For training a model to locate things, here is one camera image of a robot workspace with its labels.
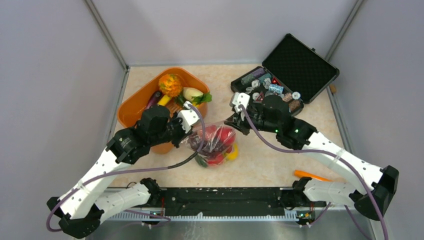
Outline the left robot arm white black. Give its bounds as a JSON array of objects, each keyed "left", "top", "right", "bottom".
[{"left": 45, "top": 102, "right": 204, "bottom": 239}]

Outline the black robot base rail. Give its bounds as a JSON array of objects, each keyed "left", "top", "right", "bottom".
[{"left": 132, "top": 187, "right": 327, "bottom": 220}]

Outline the orange plastic basket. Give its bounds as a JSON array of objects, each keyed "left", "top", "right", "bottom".
[{"left": 117, "top": 67, "right": 210, "bottom": 155}]

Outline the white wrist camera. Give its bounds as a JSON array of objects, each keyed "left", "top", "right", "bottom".
[
  {"left": 177, "top": 100, "right": 201, "bottom": 134},
  {"left": 229, "top": 92, "right": 251, "bottom": 113}
]

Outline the small yellow toy fruit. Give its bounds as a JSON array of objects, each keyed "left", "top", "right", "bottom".
[{"left": 157, "top": 95, "right": 172, "bottom": 106}]

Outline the black poker chip case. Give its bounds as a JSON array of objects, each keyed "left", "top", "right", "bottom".
[{"left": 230, "top": 33, "right": 340, "bottom": 116}]

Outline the red toy tomato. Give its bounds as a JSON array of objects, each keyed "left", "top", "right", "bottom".
[{"left": 216, "top": 126, "right": 236, "bottom": 146}]

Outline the yellow toy lemon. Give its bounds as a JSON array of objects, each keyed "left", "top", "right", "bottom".
[{"left": 225, "top": 143, "right": 239, "bottom": 161}]

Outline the toy eggplant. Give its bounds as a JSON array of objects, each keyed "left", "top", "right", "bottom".
[{"left": 145, "top": 90, "right": 163, "bottom": 110}]

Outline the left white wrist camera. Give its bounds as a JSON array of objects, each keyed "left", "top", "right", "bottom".
[{"left": 177, "top": 100, "right": 201, "bottom": 134}]

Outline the clear zip top bag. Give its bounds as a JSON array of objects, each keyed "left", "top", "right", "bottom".
[{"left": 183, "top": 122, "right": 239, "bottom": 168}]

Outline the orange handled tool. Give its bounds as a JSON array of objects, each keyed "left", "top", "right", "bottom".
[{"left": 293, "top": 170, "right": 331, "bottom": 182}]

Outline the toy pineapple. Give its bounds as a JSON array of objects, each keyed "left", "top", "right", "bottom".
[{"left": 158, "top": 74, "right": 183, "bottom": 98}]

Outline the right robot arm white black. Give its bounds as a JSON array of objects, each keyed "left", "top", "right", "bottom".
[{"left": 225, "top": 92, "right": 399, "bottom": 221}]

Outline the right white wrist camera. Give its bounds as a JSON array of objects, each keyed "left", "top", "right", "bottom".
[{"left": 229, "top": 92, "right": 251, "bottom": 113}]

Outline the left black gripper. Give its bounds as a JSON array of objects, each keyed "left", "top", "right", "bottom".
[{"left": 149, "top": 110, "right": 194, "bottom": 148}]

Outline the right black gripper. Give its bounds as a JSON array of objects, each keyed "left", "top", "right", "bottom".
[{"left": 225, "top": 105, "right": 280, "bottom": 135}]

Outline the dark toy grape bunch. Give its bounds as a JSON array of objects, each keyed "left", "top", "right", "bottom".
[{"left": 188, "top": 135, "right": 226, "bottom": 158}]

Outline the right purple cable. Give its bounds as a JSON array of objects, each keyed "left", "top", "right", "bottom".
[{"left": 239, "top": 104, "right": 390, "bottom": 240}]

